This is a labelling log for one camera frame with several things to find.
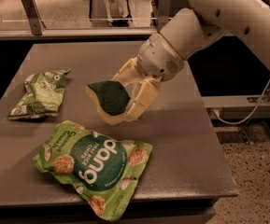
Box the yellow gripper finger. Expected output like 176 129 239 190
121 77 161 121
112 58 147 82

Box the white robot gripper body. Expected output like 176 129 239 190
137 34 184 82

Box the green and yellow sponge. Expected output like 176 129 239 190
86 80 130 125

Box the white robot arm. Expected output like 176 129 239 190
113 0 270 121

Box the crumpled green snack bag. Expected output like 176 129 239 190
7 69 71 120

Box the green dang rice chip bag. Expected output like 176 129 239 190
32 120 152 221

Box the horizontal metal rail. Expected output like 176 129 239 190
0 27 157 41

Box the right metal rail bracket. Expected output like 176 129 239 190
157 0 171 30

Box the metal rail bracket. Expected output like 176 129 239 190
21 0 43 35
157 0 171 30

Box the left metal rail bracket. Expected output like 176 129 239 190
21 0 43 35

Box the white cable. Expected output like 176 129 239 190
213 73 270 126

